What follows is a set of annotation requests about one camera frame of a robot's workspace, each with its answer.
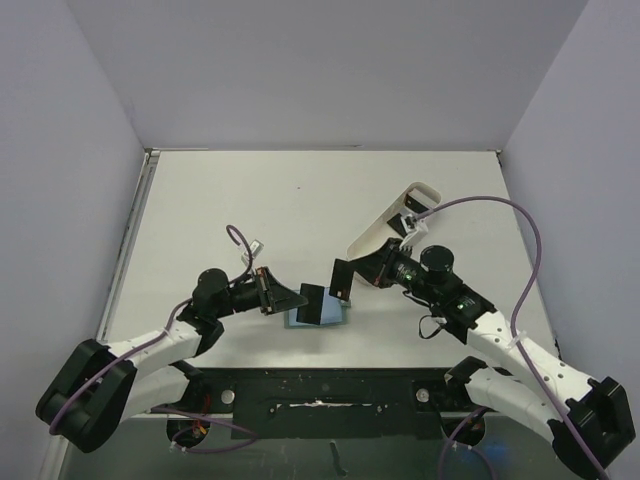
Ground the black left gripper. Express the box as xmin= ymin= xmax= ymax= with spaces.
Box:
xmin=214 ymin=266 xmax=308 ymax=318

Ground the black VIP credit card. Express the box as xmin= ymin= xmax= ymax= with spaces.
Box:
xmin=329 ymin=259 xmax=354 ymax=302

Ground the green card holder wallet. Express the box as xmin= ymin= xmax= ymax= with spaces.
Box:
xmin=284 ymin=283 xmax=351 ymax=329

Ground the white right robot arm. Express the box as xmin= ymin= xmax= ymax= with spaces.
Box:
xmin=350 ymin=238 xmax=636 ymax=479

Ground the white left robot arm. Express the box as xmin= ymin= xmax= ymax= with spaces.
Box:
xmin=35 ymin=267 xmax=309 ymax=453

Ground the white oblong tray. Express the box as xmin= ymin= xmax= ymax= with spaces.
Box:
xmin=346 ymin=182 xmax=442 ymax=260

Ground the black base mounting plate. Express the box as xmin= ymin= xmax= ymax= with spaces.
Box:
xmin=167 ymin=368 xmax=475 ymax=440

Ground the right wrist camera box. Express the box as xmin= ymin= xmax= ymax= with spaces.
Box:
xmin=399 ymin=214 xmax=429 ymax=250

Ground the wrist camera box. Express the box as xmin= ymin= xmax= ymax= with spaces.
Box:
xmin=239 ymin=239 xmax=264 ymax=266
xmin=399 ymin=214 xmax=429 ymax=250

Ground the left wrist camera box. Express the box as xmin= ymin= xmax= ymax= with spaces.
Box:
xmin=239 ymin=239 xmax=264 ymax=266

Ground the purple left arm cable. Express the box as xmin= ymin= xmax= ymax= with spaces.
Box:
xmin=48 ymin=224 xmax=261 ymax=454

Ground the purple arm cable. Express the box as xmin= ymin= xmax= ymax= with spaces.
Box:
xmin=409 ymin=195 xmax=614 ymax=480
xmin=48 ymin=224 xmax=261 ymax=454

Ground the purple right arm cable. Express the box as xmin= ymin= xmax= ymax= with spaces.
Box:
xmin=409 ymin=195 xmax=614 ymax=480

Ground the aluminium frame rail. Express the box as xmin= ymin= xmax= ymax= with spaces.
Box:
xmin=39 ymin=147 xmax=161 ymax=480

